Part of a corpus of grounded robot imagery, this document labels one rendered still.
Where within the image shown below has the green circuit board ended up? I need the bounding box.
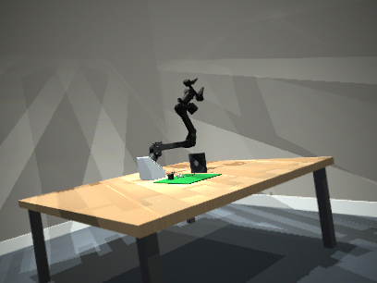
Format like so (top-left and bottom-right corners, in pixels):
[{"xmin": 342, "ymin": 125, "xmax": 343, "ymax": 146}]
[{"xmin": 153, "ymin": 173, "xmax": 222, "ymax": 184}]

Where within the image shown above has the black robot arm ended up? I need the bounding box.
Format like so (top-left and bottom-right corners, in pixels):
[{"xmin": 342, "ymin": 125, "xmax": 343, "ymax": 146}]
[{"xmin": 149, "ymin": 95, "xmax": 198, "ymax": 162}]

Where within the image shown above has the black cooling fan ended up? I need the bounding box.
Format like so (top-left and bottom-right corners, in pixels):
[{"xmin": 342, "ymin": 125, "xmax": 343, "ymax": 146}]
[{"xmin": 188, "ymin": 153, "xmax": 208, "ymax": 173}]

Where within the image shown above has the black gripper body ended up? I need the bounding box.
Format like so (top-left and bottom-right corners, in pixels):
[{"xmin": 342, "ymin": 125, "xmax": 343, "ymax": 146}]
[{"xmin": 183, "ymin": 80, "xmax": 204, "ymax": 102}]

